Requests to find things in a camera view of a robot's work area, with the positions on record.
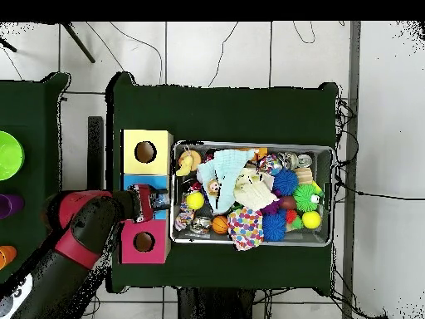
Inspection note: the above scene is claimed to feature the lime green bowl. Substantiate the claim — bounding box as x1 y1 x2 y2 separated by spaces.
0 130 26 182

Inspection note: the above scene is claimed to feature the dark green tablecloth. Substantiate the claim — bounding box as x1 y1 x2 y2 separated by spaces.
0 71 78 287
105 71 340 294

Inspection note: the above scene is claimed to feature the blue spiky ball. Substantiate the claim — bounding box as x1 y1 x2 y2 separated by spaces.
261 210 287 243

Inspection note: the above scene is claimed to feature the cream knitted cloth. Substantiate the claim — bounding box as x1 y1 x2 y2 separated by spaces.
232 167 279 213

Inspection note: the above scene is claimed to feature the purple spiky monster toy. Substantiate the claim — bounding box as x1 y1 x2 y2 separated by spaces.
260 198 283 216

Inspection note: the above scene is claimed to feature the green spiky monster toy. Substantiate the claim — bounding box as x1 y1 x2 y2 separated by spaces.
293 183 325 213

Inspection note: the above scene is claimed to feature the crushed blue-label plastic bottle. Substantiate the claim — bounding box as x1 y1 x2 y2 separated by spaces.
151 193 170 209

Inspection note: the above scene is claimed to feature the plain yellow ball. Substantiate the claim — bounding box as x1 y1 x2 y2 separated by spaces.
301 209 322 230

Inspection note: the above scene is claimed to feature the mint green cloth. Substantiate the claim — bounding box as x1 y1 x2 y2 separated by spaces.
196 149 257 215

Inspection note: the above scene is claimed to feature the wooden three-hole box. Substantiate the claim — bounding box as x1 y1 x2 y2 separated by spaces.
119 128 174 265

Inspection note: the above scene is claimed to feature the polka dot cloth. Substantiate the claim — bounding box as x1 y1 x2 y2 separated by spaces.
227 205 264 251

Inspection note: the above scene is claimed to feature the crushed clear plastic bottle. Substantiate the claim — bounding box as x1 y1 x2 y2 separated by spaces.
276 150 314 169

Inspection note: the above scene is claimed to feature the yellow tennis ball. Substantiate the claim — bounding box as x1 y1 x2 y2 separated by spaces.
184 191 206 211

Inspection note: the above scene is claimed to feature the orange cup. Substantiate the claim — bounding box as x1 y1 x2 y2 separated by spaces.
0 244 18 271

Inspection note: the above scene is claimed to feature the silver mesh bin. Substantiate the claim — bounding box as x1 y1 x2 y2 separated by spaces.
169 140 334 248

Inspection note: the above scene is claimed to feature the black tripod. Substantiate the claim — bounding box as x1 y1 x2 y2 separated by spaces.
0 21 96 64

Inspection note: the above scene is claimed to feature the yellow plush duck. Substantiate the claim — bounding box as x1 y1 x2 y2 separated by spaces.
175 155 195 178

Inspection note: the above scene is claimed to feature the purple cup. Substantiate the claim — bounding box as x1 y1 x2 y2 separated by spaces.
0 193 26 219

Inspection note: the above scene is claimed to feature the black panel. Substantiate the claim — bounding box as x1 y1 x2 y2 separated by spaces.
86 115 105 192

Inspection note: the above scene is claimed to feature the thin black floor cable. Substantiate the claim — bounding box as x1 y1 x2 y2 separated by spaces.
335 180 425 201

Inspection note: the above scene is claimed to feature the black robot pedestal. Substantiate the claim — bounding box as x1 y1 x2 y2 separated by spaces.
177 287 256 319

